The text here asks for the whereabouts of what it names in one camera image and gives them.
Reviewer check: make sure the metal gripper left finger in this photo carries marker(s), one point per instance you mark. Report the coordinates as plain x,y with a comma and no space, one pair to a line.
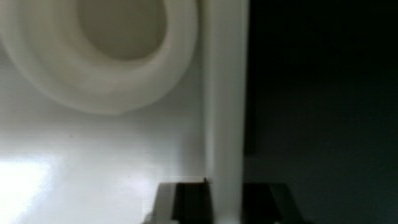
181,204

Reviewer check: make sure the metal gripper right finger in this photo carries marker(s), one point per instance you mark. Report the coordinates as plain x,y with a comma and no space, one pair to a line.
268,205

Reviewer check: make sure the white square tabletop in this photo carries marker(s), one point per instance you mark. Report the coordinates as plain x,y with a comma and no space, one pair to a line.
106,86

